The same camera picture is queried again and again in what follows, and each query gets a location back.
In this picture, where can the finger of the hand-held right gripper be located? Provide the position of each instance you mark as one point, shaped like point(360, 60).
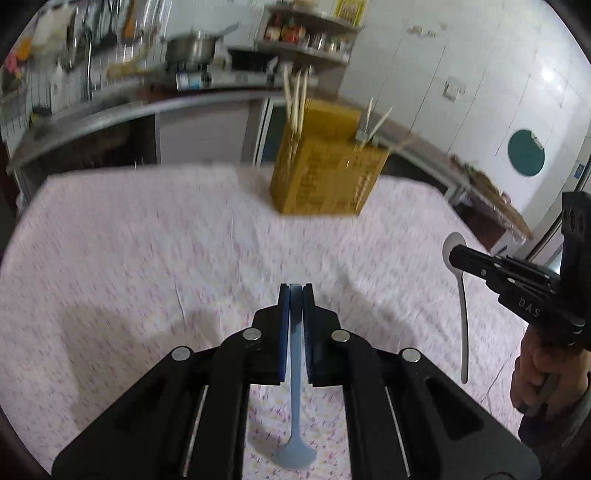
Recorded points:
point(471, 259)
point(512, 281)

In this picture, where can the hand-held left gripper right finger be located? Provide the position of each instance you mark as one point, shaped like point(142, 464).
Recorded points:
point(308, 332)

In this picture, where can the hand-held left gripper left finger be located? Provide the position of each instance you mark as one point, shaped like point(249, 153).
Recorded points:
point(284, 332)

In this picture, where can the metal spoon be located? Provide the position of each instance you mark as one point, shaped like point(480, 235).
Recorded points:
point(463, 332)

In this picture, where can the blue plastic spoon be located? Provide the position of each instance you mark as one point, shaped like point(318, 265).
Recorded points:
point(295, 406)

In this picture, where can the yellow utensil holder box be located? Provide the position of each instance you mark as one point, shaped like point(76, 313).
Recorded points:
point(323, 175)

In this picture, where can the cream chopstick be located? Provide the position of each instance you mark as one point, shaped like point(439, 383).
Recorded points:
point(305, 101)

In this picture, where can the wooden chopstick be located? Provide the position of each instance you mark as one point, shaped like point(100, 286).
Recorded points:
point(381, 122)
point(298, 104)
point(289, 99)

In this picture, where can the person's right forearm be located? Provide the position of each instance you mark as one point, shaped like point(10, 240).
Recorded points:
point(570, 427)

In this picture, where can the person's right hand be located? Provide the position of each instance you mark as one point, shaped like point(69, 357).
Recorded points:
point(554, 369)

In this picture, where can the vegetable basket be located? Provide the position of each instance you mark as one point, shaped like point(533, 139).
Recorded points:
point(482, 180)

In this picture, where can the green round board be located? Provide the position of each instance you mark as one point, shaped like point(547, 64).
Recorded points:
point(526, 152)

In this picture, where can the pink floral tablecloth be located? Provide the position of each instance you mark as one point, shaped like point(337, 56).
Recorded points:
point(138, 277)

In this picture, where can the glass door counter cabinet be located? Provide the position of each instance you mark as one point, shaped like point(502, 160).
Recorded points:
point(207, 134)

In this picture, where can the corner shelf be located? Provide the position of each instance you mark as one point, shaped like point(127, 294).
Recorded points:
point(318, 50)

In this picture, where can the steel gas stove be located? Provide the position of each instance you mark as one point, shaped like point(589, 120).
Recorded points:
point(207, 77)

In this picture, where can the black wok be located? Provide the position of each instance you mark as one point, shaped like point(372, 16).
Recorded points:
point(251, 59)

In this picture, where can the red sauce bottle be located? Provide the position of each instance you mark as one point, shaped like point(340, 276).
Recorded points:
point(292, 33)
point(273, 30)

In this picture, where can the steel pot with lid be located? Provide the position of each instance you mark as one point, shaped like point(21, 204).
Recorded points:
point(191, 48)

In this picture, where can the yellow rubber item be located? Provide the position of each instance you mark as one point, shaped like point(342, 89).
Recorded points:
point(129, 69)

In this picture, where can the steel faucet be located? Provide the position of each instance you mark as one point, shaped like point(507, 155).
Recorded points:
point(88, 64)

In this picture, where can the white hanging cloth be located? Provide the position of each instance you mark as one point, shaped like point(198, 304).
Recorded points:
point(53, 30)

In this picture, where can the white wall socket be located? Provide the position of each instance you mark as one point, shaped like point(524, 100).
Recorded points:
point(455, 89)

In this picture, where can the yellow wall poster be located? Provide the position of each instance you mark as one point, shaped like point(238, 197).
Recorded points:
point(350, 11)

